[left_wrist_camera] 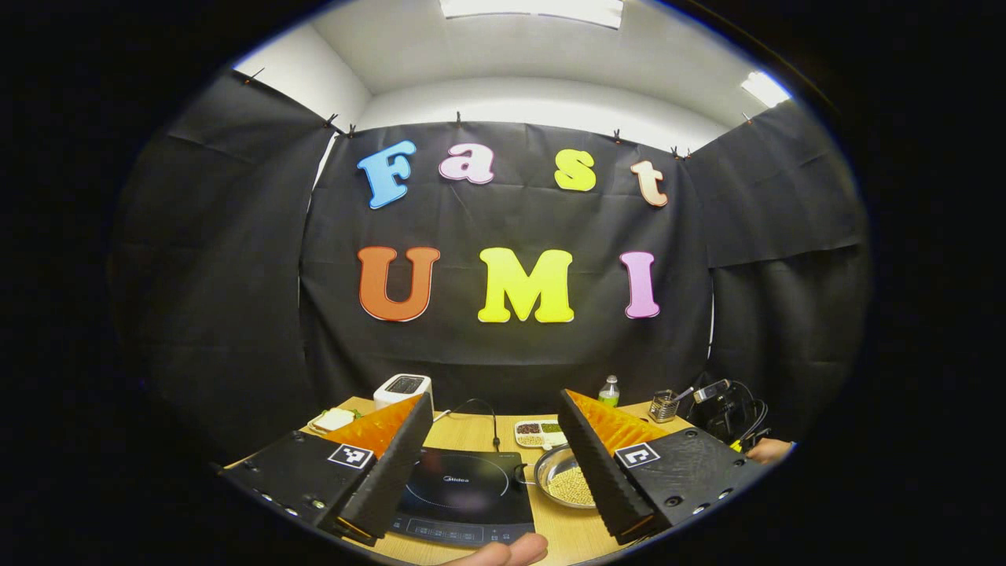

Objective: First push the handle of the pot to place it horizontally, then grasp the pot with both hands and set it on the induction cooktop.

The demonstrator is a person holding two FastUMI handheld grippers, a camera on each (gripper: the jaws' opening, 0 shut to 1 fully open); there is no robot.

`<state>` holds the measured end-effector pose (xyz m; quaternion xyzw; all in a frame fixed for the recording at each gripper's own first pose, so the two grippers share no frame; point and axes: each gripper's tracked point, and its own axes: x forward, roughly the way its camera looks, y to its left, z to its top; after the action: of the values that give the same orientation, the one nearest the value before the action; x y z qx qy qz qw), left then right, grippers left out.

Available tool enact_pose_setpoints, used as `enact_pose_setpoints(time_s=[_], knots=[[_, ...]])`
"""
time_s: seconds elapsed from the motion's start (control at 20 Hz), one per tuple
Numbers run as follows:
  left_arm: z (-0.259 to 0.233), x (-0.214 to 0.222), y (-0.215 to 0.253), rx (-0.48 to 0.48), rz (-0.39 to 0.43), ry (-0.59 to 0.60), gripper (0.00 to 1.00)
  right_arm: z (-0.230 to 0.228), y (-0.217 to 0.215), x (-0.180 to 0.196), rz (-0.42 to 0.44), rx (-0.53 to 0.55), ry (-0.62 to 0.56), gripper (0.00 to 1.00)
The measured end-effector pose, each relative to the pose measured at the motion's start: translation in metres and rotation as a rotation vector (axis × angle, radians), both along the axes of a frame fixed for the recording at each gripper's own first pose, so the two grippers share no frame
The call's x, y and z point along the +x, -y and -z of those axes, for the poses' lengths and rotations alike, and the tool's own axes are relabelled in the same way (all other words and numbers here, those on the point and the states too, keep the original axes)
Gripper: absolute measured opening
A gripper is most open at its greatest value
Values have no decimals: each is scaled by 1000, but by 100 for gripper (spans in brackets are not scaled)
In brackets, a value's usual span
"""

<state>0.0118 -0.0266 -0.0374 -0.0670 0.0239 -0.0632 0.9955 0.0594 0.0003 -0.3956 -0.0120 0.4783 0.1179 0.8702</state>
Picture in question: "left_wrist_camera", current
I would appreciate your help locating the green drink bottle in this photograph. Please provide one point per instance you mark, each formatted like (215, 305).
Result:
(609, 393)

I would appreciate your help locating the row of cloth clips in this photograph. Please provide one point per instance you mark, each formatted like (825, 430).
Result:
(458, 118)

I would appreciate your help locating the black induction cooktop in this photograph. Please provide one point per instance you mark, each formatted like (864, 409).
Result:
(464, 503)

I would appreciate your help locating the heap of soybeans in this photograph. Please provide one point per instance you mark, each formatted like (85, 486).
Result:
(570, 487)

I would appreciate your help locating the sandwich on plate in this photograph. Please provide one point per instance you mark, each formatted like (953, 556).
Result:
(334, 420)

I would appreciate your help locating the black backdrop cloth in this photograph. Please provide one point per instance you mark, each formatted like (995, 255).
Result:
(456, 228)

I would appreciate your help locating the metal utensil holder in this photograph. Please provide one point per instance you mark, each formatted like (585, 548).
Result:
(662, 409)

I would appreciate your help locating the white toaster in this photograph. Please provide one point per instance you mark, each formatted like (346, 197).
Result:
(393, 397)

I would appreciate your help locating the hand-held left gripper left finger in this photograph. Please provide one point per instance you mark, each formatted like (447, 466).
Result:
(397, 472)

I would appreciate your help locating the large ceiling light panel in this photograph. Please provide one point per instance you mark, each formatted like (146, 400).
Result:
(534, 9)

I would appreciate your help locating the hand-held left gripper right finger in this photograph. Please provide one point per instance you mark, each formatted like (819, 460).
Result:
(601, 472)

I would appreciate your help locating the white divided dish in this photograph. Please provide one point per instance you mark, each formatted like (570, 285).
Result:
(538, 432)

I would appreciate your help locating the small ceiling light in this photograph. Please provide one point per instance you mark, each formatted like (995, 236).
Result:
(764, 88)

